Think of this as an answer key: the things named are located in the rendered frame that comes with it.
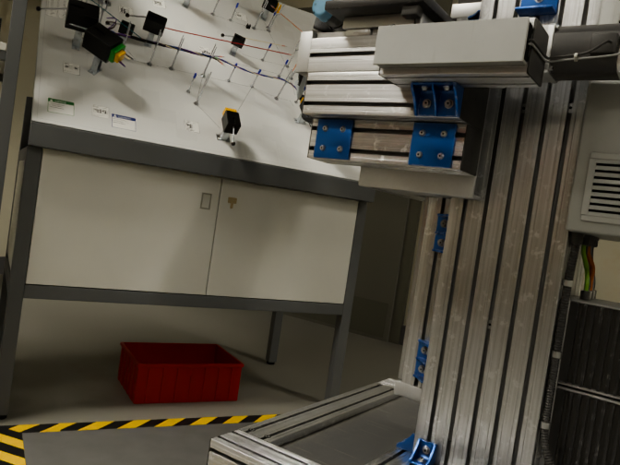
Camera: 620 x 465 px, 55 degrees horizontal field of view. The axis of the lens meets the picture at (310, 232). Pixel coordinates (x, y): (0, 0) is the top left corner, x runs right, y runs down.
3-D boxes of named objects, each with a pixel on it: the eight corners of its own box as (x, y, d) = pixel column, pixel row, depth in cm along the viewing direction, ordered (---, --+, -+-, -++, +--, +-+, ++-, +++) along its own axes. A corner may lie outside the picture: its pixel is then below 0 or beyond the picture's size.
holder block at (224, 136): (219, 157, 191) (230, 137, 185) (215, 130, 198) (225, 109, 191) (232, 160, 194) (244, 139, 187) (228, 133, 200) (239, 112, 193)
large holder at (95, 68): (67, 41, 190) (75, 5, 180) (113, 74, 191) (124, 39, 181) (53, 50, 185) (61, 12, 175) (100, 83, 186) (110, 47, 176)
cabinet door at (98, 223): (205, 295, 198) (221, 178, 196) (25, 283, 171) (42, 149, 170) (203, 293, 199) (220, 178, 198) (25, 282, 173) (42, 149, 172)
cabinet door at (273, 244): (344, 304, 224) (360, 201, 222) (207, 295, 197) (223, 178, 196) (340, 303, 226) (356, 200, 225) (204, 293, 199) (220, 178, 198)
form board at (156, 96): (30, 125, 166) (31, 120, 165) (47, -71, 222) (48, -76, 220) (373, 186, 223) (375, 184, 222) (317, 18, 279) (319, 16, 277)
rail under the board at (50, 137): (374, 202, 221) (376, 184, 221) (28, 145, 165) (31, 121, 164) (365, 201, 226) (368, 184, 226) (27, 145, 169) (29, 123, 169)
